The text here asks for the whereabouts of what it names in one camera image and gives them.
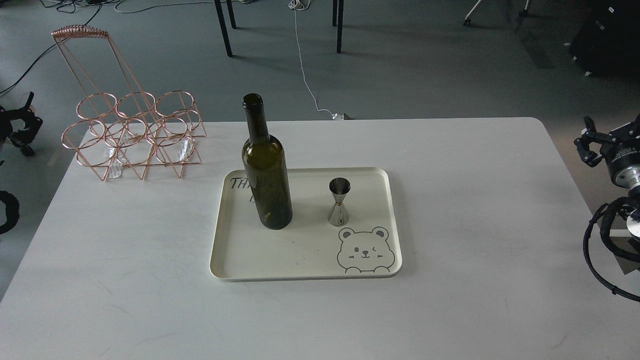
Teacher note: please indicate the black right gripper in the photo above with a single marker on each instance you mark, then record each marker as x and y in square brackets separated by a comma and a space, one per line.
[620, 154]

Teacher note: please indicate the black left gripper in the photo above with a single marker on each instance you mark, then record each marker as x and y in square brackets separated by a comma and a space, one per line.
[32, 124]

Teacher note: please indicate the dark green wine bottle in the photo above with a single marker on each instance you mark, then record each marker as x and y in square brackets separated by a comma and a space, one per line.
[264, 161]

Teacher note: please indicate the steel double jigger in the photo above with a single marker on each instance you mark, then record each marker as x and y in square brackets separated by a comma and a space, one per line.
[339, 188]

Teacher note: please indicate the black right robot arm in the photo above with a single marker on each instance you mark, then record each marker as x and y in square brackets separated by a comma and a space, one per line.
[628, 179]

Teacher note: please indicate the black caster wheel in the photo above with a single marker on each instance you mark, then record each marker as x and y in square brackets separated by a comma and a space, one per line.
[26, 151]

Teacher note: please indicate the black case on floor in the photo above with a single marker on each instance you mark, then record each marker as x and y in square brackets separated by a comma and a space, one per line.
[608, 43]

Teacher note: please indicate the white chair base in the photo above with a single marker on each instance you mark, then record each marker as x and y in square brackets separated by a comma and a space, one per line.
[500, 10]

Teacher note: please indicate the black table leg left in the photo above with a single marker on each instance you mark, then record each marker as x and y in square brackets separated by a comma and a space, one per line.
[223, 23]

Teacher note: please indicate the black table leg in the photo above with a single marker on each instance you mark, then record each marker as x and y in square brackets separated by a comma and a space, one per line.
[338, 8]
[223, 23]

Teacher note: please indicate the cream bear serving tray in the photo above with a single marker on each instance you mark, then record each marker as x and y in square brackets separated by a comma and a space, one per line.
[309, 247]

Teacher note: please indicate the black table leg right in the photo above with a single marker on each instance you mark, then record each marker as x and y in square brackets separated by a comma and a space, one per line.
[338, 8]

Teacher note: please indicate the rose gold wire bottle rack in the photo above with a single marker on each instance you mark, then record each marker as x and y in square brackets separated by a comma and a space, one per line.
[137, 130]

